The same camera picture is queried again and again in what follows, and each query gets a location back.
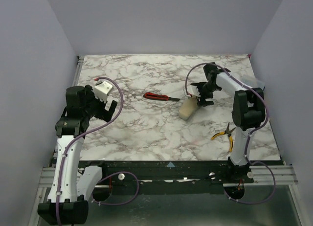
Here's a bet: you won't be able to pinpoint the red black utility knife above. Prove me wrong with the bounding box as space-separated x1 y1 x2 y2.
143 92 180 101

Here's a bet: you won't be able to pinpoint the yellow handled pliers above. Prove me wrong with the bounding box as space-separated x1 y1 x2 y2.
211 122 237 153

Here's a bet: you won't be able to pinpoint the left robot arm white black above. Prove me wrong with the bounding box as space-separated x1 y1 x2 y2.
37 82 117 226

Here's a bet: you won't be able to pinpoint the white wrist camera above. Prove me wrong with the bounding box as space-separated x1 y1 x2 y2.
92 81 113 103
183 85 200 98

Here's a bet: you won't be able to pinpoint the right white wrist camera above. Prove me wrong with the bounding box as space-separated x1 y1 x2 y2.
183 85 200 98

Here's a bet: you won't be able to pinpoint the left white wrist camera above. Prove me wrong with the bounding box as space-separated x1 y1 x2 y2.
92 81 113 103

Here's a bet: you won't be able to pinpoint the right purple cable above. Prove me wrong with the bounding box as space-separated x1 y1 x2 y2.
185 63 277 204

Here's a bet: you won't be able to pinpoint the aluminium rail frame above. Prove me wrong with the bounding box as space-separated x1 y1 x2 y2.
30 63 298 226

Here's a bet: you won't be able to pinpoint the blue tape triangle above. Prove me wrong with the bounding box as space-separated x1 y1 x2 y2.
166 162 175 168

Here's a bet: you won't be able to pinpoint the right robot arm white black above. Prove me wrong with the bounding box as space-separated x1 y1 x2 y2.
189 63 268 180

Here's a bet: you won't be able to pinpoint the clear plastic screw box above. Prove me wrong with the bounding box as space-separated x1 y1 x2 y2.
240 75 265 91

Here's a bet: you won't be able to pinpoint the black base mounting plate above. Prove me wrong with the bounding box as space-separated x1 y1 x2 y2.
78 160 253 195

